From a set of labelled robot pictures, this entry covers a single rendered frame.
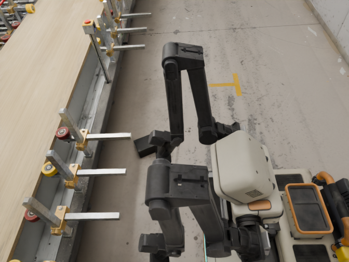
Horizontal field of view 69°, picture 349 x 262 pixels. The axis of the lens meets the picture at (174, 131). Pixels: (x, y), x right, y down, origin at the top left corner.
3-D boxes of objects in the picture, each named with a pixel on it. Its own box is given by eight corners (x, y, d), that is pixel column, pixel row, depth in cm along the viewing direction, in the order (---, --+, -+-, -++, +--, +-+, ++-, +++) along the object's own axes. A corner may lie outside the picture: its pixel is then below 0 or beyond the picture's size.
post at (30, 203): (76, 232, 141) (31, 195, 103) (74, 238, 139) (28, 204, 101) (69, 232, 141) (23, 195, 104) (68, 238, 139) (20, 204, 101)
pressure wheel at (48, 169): (48, 182, 146) (38, 172, 137) (53, 170, 151) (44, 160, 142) (61, 183, 145) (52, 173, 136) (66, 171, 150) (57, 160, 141)
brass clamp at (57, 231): (71, 209, 134) (67, 205, 130) (64, 236, 125) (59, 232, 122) (60, 209, 134) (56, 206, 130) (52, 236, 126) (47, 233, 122)
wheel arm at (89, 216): (121, 214, 130) (119, 211, 127) (120, 221, 128) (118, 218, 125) (39, 215, 133) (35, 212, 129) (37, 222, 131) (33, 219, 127)
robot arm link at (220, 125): (227, 135, 103) (225, 125, 107) (207, 126, 99) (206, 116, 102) (213, 146, 109) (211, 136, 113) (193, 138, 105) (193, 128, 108)
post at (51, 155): (87, 192, 159) (53, 148, 121) (86, 197, 156) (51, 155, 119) (82, 192, 159) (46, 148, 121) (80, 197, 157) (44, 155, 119)
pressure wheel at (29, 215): (35, 230, 129) (23, 222, 120) (35, 215, 134) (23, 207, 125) (51, 224, 131) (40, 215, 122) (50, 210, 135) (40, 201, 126)
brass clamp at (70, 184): (82, 168, 149) (79, 163, 145) (77, 188, 141) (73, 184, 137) (72, 168, 150) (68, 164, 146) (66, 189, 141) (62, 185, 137)
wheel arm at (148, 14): (151, 15, 253) (151, 11, 250) (151, 17, 251) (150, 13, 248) (108, 18, 256) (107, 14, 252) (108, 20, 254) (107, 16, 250)
